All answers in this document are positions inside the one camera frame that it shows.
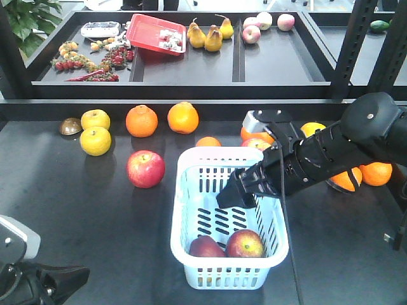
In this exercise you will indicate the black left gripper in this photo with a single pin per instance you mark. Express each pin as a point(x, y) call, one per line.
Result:
point(31, 283)

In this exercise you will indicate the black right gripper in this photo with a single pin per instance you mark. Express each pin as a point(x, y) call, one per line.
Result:
point(278, 173)

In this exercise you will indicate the light blue plastic basket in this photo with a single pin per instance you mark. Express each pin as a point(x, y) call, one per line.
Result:
point(201, 173)

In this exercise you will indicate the dark red apple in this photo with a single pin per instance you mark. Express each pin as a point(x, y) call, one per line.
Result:
point(205, 246)

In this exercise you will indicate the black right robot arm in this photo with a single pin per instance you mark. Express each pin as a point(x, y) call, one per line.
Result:
point(372, 128)

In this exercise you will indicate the orange behind middle apple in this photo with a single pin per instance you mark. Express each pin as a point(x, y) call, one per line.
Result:
point(245, 135)

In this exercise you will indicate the small orange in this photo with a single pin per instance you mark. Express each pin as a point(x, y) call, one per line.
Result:
point(376, 174)
point(348, 181)
point(208, 141)

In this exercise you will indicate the yellow apple right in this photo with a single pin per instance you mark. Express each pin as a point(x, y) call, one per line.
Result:
point(311, 128)

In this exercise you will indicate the yellow apple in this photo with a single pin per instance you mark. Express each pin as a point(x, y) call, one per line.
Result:
point(311, 128)
point(95, 117)
point(95, 141)

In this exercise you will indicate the large orange rear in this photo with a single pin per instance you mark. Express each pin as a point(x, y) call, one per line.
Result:
point(183, 118)

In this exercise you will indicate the small orange right left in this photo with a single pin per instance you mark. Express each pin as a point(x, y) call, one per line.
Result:
point(348, 181)

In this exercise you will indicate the orange with knob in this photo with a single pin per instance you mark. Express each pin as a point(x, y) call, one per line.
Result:
point(141, 121)

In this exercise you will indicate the black wood produce display stand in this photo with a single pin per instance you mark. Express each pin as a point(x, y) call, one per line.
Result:
point(87, 212)

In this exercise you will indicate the yellow apple front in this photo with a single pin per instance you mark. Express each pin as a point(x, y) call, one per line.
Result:
point(95, 141)

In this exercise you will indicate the black rear display tray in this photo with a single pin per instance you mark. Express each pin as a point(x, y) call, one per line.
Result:
point(292, 64)

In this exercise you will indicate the yellow apple rear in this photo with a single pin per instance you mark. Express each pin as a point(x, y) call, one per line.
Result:
point(95, 117)

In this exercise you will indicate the red plastic tray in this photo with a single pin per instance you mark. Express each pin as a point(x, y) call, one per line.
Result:
point(156, 34)

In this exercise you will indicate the white remote device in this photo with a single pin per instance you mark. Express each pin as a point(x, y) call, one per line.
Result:
point(100, 29)

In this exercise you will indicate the green potted plant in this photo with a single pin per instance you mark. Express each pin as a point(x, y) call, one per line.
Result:
point(27, 18)

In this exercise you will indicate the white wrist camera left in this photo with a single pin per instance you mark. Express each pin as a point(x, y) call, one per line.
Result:
point(18, 242)

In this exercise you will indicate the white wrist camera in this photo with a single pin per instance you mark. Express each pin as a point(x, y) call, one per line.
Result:
point(255, 121)
point(18, 242)

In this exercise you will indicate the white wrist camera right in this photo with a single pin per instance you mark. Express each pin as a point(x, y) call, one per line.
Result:
point(255, 121)

